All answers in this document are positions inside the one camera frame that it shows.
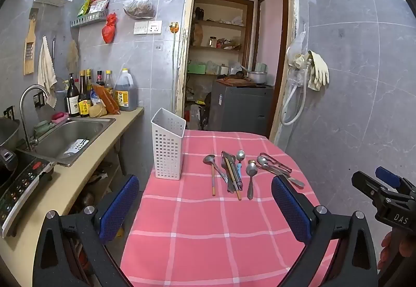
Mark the metal faucet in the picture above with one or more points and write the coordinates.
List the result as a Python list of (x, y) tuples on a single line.
[(23, 111)]

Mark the green dish soap bottle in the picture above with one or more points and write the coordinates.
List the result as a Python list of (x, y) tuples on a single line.
[(66, 83)]

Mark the green box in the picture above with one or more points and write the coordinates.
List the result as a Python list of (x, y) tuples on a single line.
[(197, 68)]

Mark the red seasoning packet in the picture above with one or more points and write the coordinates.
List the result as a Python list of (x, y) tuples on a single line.
[(99, 5)]

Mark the clear hanging plastic bag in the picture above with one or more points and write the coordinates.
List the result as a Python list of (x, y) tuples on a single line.
[(296, 44)]

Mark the metal table knife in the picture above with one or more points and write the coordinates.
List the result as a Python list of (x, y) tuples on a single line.
[(295, 181)]

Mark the stainless steel sink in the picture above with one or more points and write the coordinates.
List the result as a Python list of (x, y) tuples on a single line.
[(65, 137)]

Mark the tall dark sauce bottle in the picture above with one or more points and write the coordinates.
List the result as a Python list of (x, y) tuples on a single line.
[(88, 80)]

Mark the glass jar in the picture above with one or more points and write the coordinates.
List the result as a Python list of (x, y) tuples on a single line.
[(213, 42)]

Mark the cream rubber gloves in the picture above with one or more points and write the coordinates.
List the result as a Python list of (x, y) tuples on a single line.
[(320, 72)]

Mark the wooden door frame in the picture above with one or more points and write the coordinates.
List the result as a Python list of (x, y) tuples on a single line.
[(186, 39)]

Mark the beige hanging cloth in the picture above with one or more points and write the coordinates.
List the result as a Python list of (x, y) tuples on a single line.
[(72, 57)]

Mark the pink soap dish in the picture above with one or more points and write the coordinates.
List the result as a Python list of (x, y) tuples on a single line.
[(60, 117)]

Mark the hanging metal strainer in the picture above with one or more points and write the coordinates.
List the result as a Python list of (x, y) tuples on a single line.
[(54, 49)]

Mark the grey wall shelf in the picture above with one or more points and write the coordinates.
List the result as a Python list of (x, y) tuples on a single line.
[(89, 18)]

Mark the metal pot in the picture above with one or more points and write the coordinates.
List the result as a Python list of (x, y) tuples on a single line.
[(258, 78)]

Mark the yellow-capped sauce bottle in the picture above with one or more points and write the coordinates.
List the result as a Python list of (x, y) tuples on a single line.
[(108, 82)]

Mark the blue white packet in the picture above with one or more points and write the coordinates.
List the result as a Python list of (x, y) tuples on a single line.
[(95, 99)]

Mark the wooden shelf unit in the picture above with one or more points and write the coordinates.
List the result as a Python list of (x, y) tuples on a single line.
[(221, 24)]

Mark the beige tied bundle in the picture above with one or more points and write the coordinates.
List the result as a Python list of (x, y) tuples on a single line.
[(97, 111)]

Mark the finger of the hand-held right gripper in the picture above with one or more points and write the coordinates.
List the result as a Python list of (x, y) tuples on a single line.
[(386, 174), (367, 187)]

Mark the black pan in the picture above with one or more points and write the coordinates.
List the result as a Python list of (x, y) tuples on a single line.
[(6, 160)]

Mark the pink checked tablecloth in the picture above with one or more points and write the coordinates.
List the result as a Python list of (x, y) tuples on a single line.
[(201, 235)]

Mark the white hanging towel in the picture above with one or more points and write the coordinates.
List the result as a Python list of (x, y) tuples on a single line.
[(46, 72)]

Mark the soy sauce bottle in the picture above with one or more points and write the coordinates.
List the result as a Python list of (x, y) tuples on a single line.
[(84, 106)]

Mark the metal peeler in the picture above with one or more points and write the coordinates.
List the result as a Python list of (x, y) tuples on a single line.
[(227, 157)]

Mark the grey wok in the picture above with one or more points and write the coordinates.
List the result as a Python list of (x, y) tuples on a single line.
[(8, 134)]

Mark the grey cabinet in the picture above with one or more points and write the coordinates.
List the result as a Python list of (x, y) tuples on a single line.
[(239, 109)]

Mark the orange wall plug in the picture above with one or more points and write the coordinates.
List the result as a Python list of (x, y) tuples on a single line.
[(174, 27)]

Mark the orange packet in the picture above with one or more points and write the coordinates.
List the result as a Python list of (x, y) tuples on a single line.
[(106, 100)]

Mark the green cup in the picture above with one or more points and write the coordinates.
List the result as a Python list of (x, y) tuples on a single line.
[(42, 129)]

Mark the large brown liquid jug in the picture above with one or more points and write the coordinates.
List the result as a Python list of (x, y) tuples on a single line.
[(125, 98)]

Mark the red plastic bag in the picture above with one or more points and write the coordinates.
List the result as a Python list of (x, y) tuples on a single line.
[(109, 31)]

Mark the induction cooker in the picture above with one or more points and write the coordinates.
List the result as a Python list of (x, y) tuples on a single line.
[(19, 189)]

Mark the metal fork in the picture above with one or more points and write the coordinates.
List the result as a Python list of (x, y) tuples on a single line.
[(269, 157)]

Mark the red-capped dark bottle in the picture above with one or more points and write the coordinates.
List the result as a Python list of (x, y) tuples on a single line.
[(99, 78)]

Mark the brown paper bag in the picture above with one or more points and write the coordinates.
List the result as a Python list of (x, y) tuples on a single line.
[(197, 35)]

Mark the person's right hand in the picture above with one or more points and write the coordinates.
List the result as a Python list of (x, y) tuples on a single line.
[(386, 251)]

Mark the green snack packet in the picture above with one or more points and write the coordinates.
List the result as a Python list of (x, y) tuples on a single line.
[(84, 7)]

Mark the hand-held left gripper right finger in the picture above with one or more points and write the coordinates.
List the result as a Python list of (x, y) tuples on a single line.
[(291, 209)]

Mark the small metal ladle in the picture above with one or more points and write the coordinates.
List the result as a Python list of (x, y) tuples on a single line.
[(208, 159)]

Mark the black bag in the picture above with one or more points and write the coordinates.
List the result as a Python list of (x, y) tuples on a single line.
[(205, 111)]

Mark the beige kitchen counter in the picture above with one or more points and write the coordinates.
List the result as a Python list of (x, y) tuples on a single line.
[(71, 183)]

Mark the white slotted spatula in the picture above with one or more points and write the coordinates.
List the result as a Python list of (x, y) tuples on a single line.
[(76, 146)]

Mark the white perforated utensil holder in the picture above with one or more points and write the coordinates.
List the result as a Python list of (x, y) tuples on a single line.
[(167, 150)]

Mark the white wall switch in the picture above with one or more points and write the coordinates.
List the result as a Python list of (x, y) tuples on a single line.
[(140, 27)]

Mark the wooden grater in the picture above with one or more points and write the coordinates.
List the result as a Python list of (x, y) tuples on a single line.
[(30, 49)]

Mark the brown cutting board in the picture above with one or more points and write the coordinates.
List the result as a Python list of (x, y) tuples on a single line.
[(234, 81)]

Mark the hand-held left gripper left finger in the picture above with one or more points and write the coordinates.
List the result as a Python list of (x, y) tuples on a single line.
[(118, 205)]

